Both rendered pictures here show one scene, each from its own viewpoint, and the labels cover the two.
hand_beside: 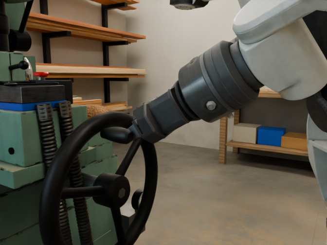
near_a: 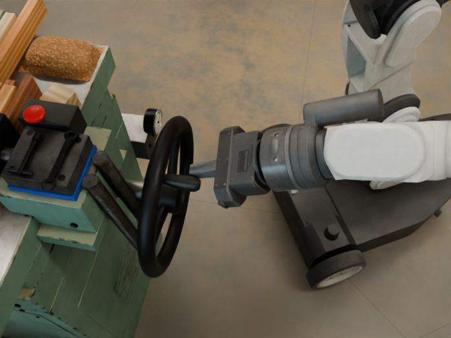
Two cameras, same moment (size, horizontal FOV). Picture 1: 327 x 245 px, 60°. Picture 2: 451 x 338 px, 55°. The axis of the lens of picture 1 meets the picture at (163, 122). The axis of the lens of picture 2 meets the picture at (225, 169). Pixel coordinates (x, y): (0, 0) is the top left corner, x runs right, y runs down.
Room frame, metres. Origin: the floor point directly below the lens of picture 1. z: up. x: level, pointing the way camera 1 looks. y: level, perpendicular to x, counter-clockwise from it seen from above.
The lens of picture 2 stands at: (0.12, 0.13, 1.51)
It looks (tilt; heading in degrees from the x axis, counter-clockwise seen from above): 60 degrees down; 339
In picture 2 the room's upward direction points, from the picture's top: straight up
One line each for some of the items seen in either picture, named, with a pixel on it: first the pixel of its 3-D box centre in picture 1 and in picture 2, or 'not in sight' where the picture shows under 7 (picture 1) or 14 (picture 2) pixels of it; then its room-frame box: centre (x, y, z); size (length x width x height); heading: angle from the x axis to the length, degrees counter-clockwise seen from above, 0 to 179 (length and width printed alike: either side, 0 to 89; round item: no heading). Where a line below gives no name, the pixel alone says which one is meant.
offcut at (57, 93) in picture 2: not in sight; (60, 102); (0.68, 0.22, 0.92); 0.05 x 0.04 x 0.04; 40
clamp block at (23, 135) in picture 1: (36, 130); (64, 174); (0.53, 0.24, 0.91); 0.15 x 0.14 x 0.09; 148
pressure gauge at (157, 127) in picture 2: (140, 202); (152, 123); (0.78, 0.07, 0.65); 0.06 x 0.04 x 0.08; 148
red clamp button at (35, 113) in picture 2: (41, 74); (34, 114); (0.57, 0.24, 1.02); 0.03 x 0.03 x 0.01
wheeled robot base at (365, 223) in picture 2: not in sight; (370, 170); (0.66, -0.62, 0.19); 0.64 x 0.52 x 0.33; 88
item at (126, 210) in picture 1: (122, 218); (129, 135); (0.82, 0.13, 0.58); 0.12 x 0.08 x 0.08; 58
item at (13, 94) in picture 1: (36, 91); (50, 146); (0.54, 0.24, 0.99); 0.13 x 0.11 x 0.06; 148
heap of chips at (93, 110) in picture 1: (92, 111); (58, 51); (0.80, 0.20, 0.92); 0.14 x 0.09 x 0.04; 58
